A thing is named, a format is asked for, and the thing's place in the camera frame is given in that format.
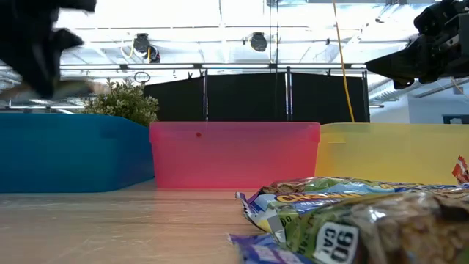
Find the small green potted plant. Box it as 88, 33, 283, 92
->
82, 77, 160, 128

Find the black backdrop with stand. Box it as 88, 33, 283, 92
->
143, 69, 371, 124

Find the blue plastic bin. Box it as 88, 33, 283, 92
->
0, 112, 155, 194

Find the red plastic bin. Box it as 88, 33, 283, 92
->
149, 121, 322, 191

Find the black ceiling spotlight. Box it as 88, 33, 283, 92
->
248, 32, 269, 53
132, 32, 162, 64

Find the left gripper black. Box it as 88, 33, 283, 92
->
0, 10, 85, 99

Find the yellow cable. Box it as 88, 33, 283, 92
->
331, 0, 356, 124

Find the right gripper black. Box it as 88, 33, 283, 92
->
366, 0, 469, 91

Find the granola bar blue-ended wrapper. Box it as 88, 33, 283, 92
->
235, 177, 469, 235
227, 232, 316, 264

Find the yellow plastic bin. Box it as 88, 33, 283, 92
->
314, 122, 469, 186

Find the granola bar red-ended wrapper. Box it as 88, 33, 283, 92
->
451, 155, 469, 185
284, 190, 469, 264

